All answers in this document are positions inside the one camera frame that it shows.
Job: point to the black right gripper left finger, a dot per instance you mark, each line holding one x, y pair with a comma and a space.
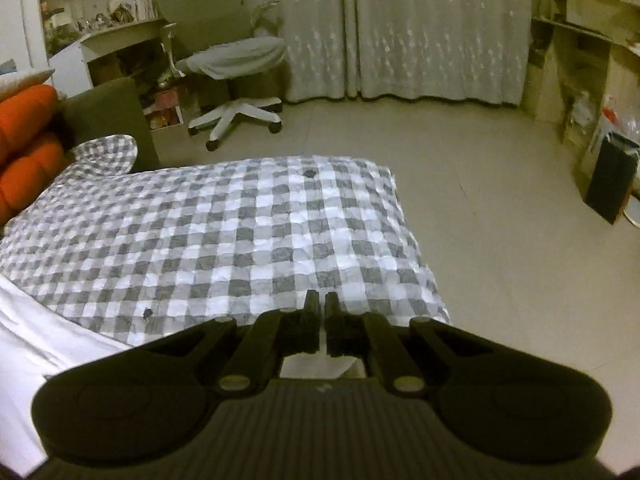
274, 336

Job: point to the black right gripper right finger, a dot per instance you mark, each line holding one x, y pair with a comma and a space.
368, 336

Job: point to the white knit garment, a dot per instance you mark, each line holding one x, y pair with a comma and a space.
77, 395

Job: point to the grey white checkered bedspread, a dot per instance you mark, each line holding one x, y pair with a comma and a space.
137, 256

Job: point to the black bag on floor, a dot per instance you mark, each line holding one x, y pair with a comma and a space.
613, 176

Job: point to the dark green sofa armrest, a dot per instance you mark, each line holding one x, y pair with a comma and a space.
110, 108

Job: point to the lower red puffy cushion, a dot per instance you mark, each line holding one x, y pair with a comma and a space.
24, 178

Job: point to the red puffy cushion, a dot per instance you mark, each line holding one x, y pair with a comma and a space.
24, 178
24, 116

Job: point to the white swivel office chair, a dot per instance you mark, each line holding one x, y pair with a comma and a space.
221, 40

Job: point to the grey star pattern curtain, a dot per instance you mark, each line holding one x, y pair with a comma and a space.
448, 49

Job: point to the upper red puffy cushion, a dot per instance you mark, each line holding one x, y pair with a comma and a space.
24, 116

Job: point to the wooden shelf unit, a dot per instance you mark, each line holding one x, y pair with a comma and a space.
583, 64

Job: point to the white desk with clutter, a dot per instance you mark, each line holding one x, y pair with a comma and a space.
91, 42

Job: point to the cream pillow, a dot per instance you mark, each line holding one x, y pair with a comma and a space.
13, 83

